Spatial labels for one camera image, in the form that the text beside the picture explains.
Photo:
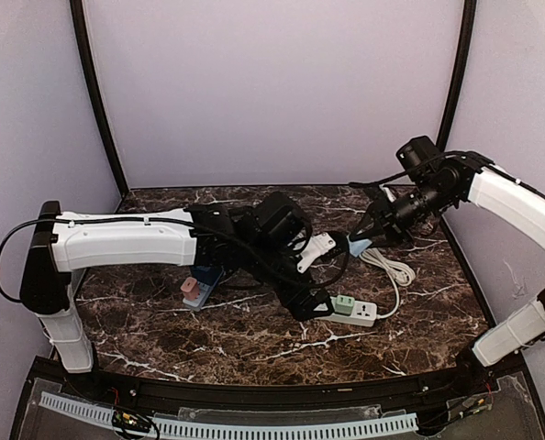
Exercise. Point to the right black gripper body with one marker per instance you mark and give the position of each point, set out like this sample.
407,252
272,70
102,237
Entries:
384,220

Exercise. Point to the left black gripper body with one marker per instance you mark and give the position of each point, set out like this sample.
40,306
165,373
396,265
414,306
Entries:
301,298

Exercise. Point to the light blue plug adapter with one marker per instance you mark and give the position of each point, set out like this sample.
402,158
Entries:
356,247

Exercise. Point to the green plug adapter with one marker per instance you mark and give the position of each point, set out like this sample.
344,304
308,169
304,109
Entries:
343,304

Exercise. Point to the blue cube socket adapter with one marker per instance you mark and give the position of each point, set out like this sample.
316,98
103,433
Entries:
209,276

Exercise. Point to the pink plug adapter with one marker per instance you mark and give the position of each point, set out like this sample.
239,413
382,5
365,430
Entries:
190,289

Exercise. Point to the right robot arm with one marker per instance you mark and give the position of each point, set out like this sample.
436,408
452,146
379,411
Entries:
444,180

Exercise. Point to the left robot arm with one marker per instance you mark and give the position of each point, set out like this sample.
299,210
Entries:
199,235

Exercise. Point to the white power strip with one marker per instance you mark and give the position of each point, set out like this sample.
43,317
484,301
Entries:
364,314

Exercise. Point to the light blue power strip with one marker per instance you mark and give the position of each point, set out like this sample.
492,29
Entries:
196,305

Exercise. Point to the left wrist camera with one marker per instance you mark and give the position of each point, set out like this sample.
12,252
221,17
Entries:
279,221

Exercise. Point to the grey slotted cable duct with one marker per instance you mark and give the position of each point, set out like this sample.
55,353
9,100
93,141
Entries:
196,424

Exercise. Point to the black front rail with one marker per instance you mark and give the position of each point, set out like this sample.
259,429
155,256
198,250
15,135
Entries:
420,392

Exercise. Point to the right black frame post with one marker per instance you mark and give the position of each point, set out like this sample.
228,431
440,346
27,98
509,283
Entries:
458,72

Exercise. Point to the black frame post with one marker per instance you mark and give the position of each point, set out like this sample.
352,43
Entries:
458,72
95,97

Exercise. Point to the left black frame post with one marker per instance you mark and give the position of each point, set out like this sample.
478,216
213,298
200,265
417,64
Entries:
95,97

